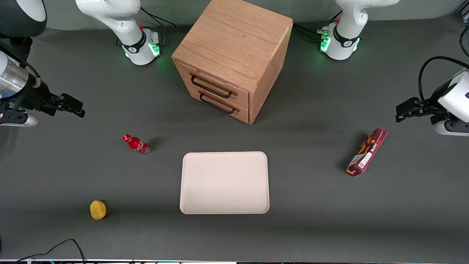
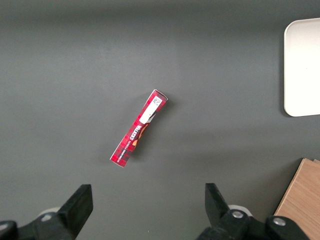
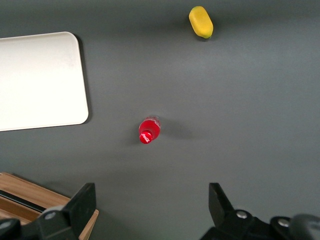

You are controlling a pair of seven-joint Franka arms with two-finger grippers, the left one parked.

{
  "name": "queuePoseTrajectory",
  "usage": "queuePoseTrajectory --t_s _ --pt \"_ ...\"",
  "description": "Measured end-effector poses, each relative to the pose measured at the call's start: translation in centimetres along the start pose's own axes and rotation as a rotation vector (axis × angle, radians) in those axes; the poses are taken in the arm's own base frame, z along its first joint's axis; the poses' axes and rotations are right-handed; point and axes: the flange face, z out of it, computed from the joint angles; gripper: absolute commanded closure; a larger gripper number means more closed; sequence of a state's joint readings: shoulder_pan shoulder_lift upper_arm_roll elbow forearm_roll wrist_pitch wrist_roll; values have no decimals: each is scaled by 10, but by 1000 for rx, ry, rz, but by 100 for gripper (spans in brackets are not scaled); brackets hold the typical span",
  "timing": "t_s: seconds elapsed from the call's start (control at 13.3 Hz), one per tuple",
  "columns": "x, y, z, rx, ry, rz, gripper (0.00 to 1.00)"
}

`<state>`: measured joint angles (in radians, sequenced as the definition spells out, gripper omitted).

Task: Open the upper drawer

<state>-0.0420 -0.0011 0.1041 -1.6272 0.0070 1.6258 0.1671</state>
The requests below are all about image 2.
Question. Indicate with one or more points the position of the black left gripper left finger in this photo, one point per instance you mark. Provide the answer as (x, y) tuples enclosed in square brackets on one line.
[(72, 212)]

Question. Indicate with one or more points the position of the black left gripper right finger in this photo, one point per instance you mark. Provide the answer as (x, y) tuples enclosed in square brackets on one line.
[(220, 220)]

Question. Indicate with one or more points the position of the wooden drawer cabinet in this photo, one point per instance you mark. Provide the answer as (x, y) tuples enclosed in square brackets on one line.
[(301, 195)]

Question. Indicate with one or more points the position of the red snack box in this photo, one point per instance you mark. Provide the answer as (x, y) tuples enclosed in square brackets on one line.
[(140, 127)]

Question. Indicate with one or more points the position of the beige plastic tray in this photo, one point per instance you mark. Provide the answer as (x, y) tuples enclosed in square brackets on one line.
[(303, 67)]

